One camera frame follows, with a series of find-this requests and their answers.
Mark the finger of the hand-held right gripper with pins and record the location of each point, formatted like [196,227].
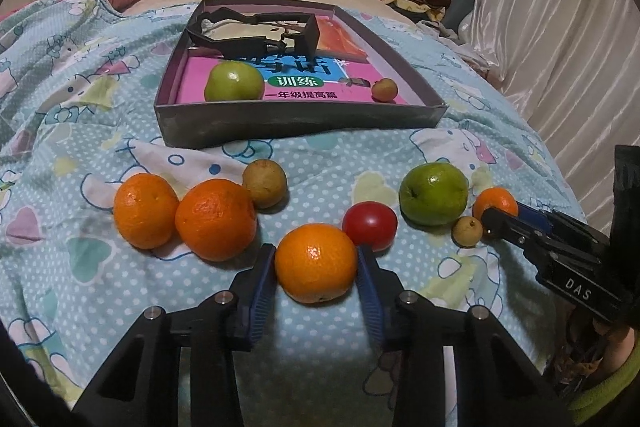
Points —
[535,218]
[505,227]

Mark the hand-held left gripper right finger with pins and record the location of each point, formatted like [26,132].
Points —
[371,302]

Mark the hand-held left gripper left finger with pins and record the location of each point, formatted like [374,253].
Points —
[262,292]

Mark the small orange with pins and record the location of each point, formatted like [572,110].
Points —
[495,203]

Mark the smooth round orange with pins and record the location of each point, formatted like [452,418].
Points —
[315,262]

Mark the dark green jujube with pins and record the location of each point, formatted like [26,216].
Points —
[432,194]

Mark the large dimpled orange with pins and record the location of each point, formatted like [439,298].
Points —
[215,221]

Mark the medium orange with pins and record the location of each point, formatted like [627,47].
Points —
[145,212]

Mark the grey cardboard box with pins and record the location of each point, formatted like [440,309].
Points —
[280,124]

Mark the person's right forearm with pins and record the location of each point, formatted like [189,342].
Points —
[615,387]

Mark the small tan longan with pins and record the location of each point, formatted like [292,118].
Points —
[466,232]

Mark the red tomato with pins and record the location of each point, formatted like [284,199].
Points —
[370,226]

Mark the large tan longan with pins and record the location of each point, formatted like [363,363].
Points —
[265,183]

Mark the small reddish jujube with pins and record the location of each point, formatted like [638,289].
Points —
[385,90]

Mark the white satin curtain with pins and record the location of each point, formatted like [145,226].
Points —
[550,32]

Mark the white grey crumpled cloth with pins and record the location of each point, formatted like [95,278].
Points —
[435,29]

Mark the pale green jujube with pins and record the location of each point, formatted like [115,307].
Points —
[232,82]

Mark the pink book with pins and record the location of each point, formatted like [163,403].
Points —
[300,82]

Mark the blue grey cushion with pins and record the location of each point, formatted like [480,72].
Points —
[457,7]

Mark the cat printed blue blanket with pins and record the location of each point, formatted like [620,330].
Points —
[100,117]

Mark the orange cream book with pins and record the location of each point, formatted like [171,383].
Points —
[340,37]

